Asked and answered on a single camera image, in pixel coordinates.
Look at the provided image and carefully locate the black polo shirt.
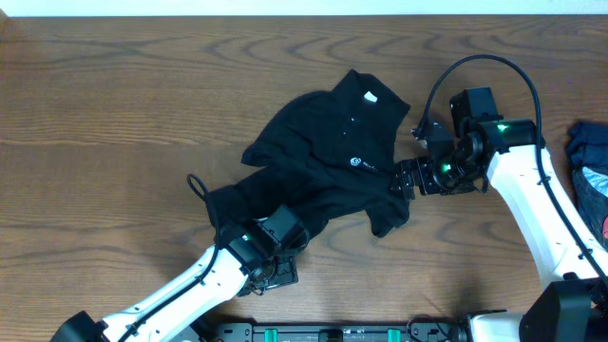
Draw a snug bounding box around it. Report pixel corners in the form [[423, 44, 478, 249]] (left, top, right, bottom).
[[209, 70, 410, 238]]

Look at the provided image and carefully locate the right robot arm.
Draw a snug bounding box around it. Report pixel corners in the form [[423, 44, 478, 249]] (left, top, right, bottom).
[[389, 87, 607, 341]]

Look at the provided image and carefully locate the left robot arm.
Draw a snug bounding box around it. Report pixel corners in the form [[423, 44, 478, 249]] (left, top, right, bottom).
[[50, 220, 310, 342]]

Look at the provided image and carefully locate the dark blue crumpled garment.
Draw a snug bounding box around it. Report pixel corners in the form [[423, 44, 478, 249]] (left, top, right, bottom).
[[565, 122, 607, 249]]

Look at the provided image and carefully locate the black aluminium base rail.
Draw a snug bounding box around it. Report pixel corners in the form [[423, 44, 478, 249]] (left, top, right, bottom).
[[191, 317, 471, 342]]

